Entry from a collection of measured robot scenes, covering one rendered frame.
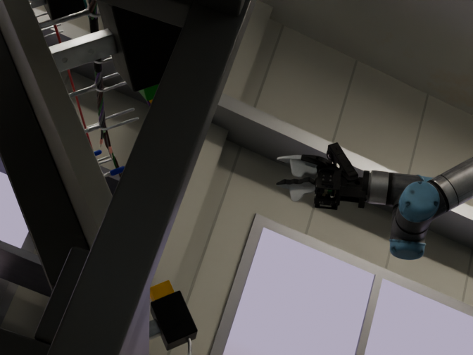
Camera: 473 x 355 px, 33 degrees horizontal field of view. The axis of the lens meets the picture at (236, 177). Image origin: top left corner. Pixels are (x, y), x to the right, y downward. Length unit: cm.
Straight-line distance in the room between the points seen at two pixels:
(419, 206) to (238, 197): 192
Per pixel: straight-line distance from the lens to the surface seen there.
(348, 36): 388
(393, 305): 365
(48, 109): 58
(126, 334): 44
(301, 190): 189
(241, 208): 349
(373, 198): 183
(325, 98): 385
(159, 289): 111
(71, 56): 80
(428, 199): 166
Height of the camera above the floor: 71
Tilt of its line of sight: 25 degrees up
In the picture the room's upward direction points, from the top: 19 degrees clockwise
